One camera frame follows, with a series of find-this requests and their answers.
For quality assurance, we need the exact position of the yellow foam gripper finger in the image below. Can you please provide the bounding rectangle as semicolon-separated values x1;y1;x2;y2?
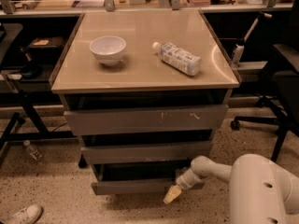
164;185;181;204

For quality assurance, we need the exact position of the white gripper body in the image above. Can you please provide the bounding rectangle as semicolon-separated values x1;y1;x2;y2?
176;168;206;190

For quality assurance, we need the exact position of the grey drawer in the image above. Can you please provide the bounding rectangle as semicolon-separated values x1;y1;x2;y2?
81;141;212;164
92;160;191;195
64;105;228;135

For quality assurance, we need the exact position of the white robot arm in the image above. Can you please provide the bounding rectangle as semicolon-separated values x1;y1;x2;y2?
164;154;299;224

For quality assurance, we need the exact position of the grey drawer cabinet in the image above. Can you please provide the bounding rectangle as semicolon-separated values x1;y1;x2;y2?
49;9;243;196

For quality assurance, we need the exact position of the white plastic bottle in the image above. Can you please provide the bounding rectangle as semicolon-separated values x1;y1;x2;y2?
152;42;202;77

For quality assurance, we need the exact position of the black office chair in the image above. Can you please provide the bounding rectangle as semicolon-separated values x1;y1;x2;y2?
231;0;299;162

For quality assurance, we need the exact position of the plastic bottle on floor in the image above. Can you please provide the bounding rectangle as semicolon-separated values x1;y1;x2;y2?
23;140;43;161

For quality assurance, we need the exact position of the white sneaker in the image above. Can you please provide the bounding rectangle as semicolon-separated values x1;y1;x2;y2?
0;204;43;224

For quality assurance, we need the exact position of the white ceramic bowl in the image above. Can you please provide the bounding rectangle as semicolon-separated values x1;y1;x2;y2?
90;35;126;66

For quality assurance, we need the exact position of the black box on shelf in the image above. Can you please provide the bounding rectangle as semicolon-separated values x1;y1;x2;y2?
28;36;64;49

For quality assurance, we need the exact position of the black table stand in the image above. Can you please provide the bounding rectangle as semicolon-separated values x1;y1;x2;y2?
0;23;78;166

